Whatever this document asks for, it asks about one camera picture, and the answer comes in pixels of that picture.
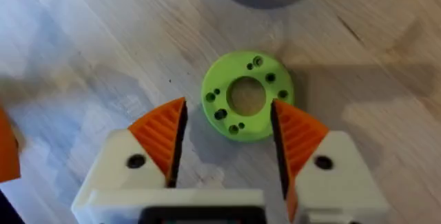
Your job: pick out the green disc with holes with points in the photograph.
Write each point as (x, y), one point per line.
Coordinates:
(237, 93)

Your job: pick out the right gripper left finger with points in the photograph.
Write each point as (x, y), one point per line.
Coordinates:
(151, 148)

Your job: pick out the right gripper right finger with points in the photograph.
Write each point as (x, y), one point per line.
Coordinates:
(310, 162)

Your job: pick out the orange ribbed wedge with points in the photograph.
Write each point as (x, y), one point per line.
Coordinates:
(7, 148)

